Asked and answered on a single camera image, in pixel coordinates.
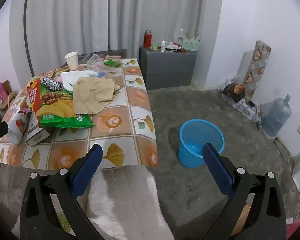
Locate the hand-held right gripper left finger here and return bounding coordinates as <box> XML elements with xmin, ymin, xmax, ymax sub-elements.
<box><xmin>19</xmin><ymin>144</ymin><xmax>104</xmax><ymax>240</ymax></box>

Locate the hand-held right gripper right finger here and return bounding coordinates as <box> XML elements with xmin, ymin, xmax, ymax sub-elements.
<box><xmin>202</xmin><ymin>142</ymin><xmax>288</xmax><ymax>240</ymax></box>

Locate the blue plastic wastebasket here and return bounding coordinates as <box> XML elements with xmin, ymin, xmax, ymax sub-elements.
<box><xmin>178</xmin><ymin>119</ymin><xmax>225</xmax><ymax>168</ymax></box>

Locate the white strawberry print pouch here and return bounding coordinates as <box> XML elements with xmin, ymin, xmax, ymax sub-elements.
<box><xmin>5</xmin><ymin>105</ymin><xmax>32</xmax><ymax>145</ymax></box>

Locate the ginkgo patterned tablecloth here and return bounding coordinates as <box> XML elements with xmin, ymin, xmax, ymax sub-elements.
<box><xmin>0</xmin><ymin>58</ymin><xmax>159</xmax><ymax>170</ymax></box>

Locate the red and white box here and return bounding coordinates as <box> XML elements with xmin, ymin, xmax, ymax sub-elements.
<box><xmin>26</xmin><ymin>79</ymin><xmax>51</xmax><ymax>147</ymax></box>

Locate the green potato chip bag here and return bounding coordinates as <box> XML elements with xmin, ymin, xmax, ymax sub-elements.
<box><xmin>36</xmin><ymin>81</ymin><xmax>95</xmax><ymax>130</ymax></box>

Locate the white patterned box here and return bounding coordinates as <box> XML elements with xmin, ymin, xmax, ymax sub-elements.
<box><xmin>234</xmin><ymin>99</ymin><xmax>264</xmax><ymax>124</ymax></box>

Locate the crumpled brown paper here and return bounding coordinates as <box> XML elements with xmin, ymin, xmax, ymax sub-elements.
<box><xmin>72</xmin><ymin>77</ymin><xmax>121</xmax><ymax>115</ymax></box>

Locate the printed cardboard box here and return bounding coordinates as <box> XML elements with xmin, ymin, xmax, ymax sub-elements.
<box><xmin>221</xmin><ymin>82</ymin><xmax>247</xmax><ymax>104</ymax></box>

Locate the white paper cup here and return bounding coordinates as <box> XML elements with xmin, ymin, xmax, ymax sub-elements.
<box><xmin>65</xmin><ymin>51</ymin><xmax>79</xmax><ymax>71</ymax></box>

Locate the black pole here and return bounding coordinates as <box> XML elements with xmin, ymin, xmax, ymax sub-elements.
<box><xmin>24</xmin><ymin>0</ymin><xmax>34</xmax><ymax>68</ymax></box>

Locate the small green snack packet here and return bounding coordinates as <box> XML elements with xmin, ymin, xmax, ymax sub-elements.
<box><xmin>104</xmin><ymin>59</ymin><xmax>122</xmax><ymax>68</ymax></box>

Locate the clear plastic bag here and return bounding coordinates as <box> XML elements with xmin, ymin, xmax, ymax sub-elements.
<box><xmin>86</xmin><ymin>54</ymin><xmax>107</xmax><ymax>72</ymax></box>

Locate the patterned tablecloth roll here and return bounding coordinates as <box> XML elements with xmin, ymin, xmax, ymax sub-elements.
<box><xmin>244</xmin><ymin>39</ymin><xmax>272</xmax><ymax>103</ymax></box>

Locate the grey cabinet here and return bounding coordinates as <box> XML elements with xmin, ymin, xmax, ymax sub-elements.
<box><xmin>139</xmin><ymin>45</ymin><xmax>198</xmax><ymax>90</ymax></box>

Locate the green tissue box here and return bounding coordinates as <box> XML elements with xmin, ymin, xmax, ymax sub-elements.
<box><xmin>182</xmin><ymin>39</ymin><xmax>200</xmax><ymax>52</ymax></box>

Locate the white tray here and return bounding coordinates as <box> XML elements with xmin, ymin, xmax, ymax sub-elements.
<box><xmin>165</xmin><ymin>42</ymin><xmax>183</xmax><ymax>53</ymax></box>

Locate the translucent plastic bag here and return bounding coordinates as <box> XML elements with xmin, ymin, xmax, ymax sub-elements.
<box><xmin>174</xmin><ymin>29</ymin><xmax>188</xmax><ymax>44</ymax></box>

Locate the red thermos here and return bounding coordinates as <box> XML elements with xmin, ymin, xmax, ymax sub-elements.
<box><xmin>143</xmin><ymin>30</ymin><xmax>152</xmax><ymax>48</ymax></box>

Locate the brown paper bag with handles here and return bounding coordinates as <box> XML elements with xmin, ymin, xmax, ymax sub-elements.
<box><xmin>1</xmin><ymin>80</ymin><xmax>19</xmax><ymax>110</ymax></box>

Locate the black cable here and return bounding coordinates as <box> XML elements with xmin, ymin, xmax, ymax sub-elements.
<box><xmin>274</xmin><ymin>136</ymin><xmax>294</xmax><ymax>173</ymax></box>

